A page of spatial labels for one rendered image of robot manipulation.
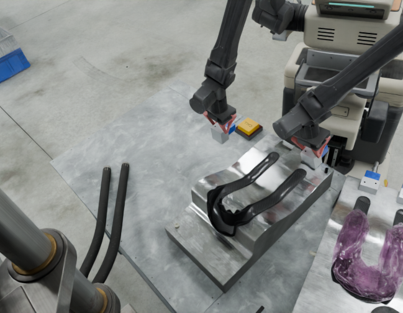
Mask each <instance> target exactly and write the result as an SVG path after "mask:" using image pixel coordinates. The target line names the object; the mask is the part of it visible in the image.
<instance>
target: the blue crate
mask: <svg viewBox="0 0 403 313"><path fill-rule="evenodd" d="M28 67H30V63H29V61H28V60H27V59H26V57H25V55H24V53H23V52H22V50H21V48H20V47H19V48H18V49H16V50H14V51H12V52H10V53H8V54H7V55H4V56H3V57H1V58H0V83H2V82H3V81H5V80H7V79H9V78H10V77H12V76H14V75H16V74H18V73H20V72H21V71H23V70H25V69H26V68H28Z"/></svg>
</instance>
